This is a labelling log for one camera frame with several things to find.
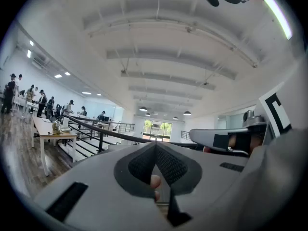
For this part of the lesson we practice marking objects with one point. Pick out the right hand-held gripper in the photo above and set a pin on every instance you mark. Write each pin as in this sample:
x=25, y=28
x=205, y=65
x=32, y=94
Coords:
x=276, y=114

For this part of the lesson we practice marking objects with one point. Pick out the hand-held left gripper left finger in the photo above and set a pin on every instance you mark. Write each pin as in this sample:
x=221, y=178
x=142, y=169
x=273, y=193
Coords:
x=101, y=177

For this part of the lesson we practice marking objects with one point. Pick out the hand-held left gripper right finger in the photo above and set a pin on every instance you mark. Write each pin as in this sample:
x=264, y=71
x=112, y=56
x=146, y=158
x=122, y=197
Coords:
x=211, y=177

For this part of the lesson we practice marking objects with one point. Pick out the person's right hand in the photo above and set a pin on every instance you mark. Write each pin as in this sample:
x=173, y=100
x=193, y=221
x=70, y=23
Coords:
x=232, y=142

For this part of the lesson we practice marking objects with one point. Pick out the person's left hand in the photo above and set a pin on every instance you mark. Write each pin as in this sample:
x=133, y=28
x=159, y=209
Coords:
x=155, y=181

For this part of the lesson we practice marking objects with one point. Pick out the glass door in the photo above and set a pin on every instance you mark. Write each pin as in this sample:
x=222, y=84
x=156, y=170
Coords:
x=156, y=129

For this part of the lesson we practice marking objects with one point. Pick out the white device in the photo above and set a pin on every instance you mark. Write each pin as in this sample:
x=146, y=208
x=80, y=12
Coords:
x=65, y=129

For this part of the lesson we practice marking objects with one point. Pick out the shiny metal object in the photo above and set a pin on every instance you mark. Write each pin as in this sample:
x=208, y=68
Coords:
x=56, y=127

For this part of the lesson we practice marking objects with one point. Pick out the light wooden table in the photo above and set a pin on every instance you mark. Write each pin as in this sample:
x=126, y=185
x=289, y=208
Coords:
x=45, y=129

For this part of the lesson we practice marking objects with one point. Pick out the white paper sheet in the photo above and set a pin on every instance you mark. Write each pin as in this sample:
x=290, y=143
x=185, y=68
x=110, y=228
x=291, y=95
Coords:
x=46, y=120

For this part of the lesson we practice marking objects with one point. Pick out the white ceiling pipe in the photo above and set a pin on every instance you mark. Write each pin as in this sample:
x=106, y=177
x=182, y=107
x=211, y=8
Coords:
x=168, y=24

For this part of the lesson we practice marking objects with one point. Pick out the long ceiling light strip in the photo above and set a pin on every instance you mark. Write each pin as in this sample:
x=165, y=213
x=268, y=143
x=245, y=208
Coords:
x=279, y=16

